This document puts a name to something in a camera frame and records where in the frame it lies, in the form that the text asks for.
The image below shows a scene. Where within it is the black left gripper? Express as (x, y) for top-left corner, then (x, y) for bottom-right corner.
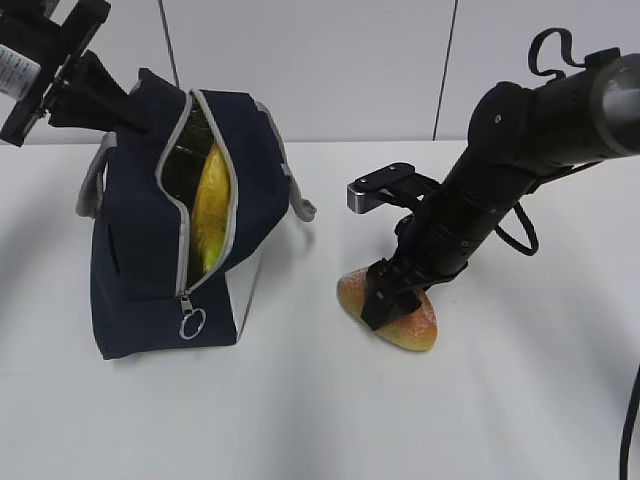
(1, 1), (151, 147)

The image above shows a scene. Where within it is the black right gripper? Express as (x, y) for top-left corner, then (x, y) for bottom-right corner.
(361, 199), (500, 331)

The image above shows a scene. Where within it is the brown bread loaf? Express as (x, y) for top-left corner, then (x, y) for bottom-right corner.
(337, 268), (438, 352)

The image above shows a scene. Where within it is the navy blue lunch bag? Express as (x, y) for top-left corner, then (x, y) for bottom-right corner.
(76, 69), (316, 360)

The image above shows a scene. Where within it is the yellow banana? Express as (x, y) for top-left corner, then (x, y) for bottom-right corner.
(192, 144), (231, 272)

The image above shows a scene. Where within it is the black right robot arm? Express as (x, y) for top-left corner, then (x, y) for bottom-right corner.
(354, 49), (639, 329)

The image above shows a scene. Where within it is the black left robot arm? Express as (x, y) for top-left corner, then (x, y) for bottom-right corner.
(1, 1), (151, 147)

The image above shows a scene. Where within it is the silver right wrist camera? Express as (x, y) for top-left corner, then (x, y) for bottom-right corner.
(347, 162), (440, 214)

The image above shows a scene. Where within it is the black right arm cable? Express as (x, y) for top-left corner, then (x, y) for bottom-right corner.
(619, 364), (640, 480)

